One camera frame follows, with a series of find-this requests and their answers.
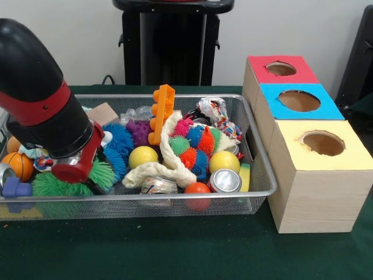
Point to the crushed silver can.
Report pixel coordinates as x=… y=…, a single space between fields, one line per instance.
x=225 y=179

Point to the large green spiky ball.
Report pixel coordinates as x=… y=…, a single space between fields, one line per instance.
x=102 y=175

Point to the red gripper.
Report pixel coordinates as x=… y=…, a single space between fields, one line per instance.
x=90 y=157

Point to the small orange basketball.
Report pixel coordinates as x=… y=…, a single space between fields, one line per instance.
x=17 y=166

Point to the green cloth table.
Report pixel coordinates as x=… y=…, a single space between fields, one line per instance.
x=175 y=251

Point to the blue furry googly-eyed toy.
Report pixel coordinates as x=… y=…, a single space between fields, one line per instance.
x=118 y=149

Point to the orange plastic tray block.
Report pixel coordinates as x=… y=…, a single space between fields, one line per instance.
x=163 y=111

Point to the green spiky googly-eyed toy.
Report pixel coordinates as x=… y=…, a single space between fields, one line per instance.
x=52 y=186

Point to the red-orange ball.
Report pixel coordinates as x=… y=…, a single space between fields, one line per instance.
x=198 y=188

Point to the black floor stand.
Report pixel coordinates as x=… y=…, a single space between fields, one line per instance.
x=358 y=64

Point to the wooden box with three holes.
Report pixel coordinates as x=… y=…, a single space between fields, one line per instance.
x=315 y=198

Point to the cream waffle cloth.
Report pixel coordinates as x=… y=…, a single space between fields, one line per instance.
x=169 y=166

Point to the yellow ball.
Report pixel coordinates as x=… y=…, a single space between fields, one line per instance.
x=224 y=161
x=143 y=156

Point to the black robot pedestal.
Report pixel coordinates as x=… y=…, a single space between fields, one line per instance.
x=169 y=46

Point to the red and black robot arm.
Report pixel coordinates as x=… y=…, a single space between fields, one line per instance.
x=35 y=93

